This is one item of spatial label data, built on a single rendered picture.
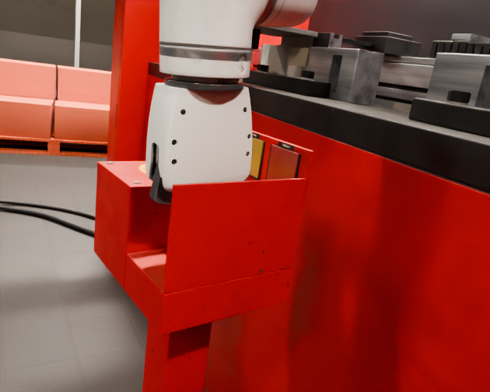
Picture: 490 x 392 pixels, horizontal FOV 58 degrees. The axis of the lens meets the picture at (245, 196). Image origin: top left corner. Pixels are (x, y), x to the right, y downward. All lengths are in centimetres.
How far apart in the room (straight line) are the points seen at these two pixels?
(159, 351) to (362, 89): 57
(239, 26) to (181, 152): 12
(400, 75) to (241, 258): 79
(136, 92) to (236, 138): 139
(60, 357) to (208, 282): 112
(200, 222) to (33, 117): 351
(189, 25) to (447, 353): 42
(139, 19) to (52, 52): 605
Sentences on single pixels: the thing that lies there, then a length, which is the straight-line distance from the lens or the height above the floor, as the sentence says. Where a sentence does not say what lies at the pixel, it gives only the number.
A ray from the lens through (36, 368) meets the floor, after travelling 150.
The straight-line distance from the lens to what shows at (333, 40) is 96.
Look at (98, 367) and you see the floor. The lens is 148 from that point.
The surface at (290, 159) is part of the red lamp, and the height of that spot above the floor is 82.
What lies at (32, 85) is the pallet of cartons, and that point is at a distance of 421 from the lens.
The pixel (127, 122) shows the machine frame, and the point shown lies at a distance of 182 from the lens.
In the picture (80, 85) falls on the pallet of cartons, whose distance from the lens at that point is 420.
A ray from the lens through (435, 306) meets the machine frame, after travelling 54.
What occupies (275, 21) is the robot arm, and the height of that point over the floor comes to 96.
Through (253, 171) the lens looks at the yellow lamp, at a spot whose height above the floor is 79.
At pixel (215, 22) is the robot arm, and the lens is 39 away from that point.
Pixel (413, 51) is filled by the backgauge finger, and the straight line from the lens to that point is 119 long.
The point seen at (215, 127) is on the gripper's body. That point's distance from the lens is 42.
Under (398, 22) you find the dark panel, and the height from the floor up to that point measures 111.
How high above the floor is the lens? 92
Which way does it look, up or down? 16 degrees down
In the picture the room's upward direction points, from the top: 8 degrees clockwise
